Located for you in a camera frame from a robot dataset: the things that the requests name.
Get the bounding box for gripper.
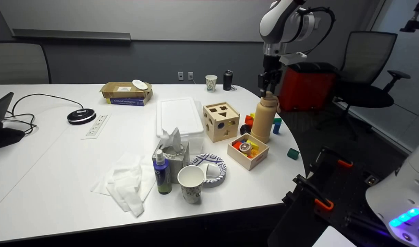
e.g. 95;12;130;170
258;55;283;98

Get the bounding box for tan bottle lid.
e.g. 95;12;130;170
261;91;279;107

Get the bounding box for tan bottle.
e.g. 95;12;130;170
250;91;280;144

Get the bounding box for red bin with black lid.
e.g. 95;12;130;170
279;62;338;112

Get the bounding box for clear plastic container, white lid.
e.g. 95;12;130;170
156;97;205;155

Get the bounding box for blue and green spray bottle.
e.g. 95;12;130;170
153;149;173;195

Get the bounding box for black tumbler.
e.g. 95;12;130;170
223;70;234;91

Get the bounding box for wooden shape sorter box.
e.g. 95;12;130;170
202;102;241;143

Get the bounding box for small patterned paper cup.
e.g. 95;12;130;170
205;74;218;93

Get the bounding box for heap of coloured blocks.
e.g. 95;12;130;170
232;139;260;158

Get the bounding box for wooden tray box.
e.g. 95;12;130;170
227;133;270;171

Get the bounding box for blue patterned paper plate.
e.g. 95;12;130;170
190;153;227;188

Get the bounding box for black and orange clamp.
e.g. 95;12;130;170
282;174;335;212
309;146;354;172

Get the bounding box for black mesh office chair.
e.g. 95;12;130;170
329;31;411;138

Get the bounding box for small white cup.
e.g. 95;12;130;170
205;163;221;179

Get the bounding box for grey tissue box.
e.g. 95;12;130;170
152;127;191;184

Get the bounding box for large patterned paper cup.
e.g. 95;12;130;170
177;165;205;204

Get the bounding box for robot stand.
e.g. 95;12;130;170
267;145;419;247

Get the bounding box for blue book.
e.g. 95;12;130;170
106;91;154;107

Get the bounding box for cardboard box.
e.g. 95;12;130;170
99;81;153;99

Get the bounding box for white paper sheet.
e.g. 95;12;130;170
312;225;358;247

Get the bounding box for white paper napkins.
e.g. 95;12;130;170
90;152;157;218

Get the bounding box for table socket panel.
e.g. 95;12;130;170
81;114;111;140

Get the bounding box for black round speaker puck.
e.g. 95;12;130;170
67;108;97;125

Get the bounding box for grey office chair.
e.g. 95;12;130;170
0;41;52;85

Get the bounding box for black laptop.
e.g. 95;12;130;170
0;92;26;152

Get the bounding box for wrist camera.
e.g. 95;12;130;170
279;52;308;66

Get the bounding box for camera on mount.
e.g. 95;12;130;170
399;0;419;33

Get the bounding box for grey wall rail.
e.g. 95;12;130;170
12;28;132;43

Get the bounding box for black cable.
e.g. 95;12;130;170
3;93;84;135

